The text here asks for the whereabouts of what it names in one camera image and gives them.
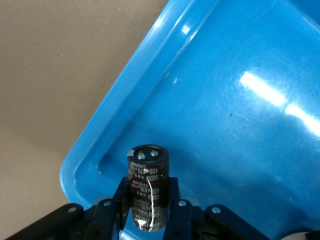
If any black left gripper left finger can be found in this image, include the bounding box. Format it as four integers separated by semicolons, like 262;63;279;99
7;176;131;240

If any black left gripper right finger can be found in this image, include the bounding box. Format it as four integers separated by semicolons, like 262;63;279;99
162;176;271;240

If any large brown electrolytic capacitor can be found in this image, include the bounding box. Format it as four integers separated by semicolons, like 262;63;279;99
126;144;170;233

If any blue plastic tray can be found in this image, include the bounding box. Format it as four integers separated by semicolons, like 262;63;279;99
59;0;320;240

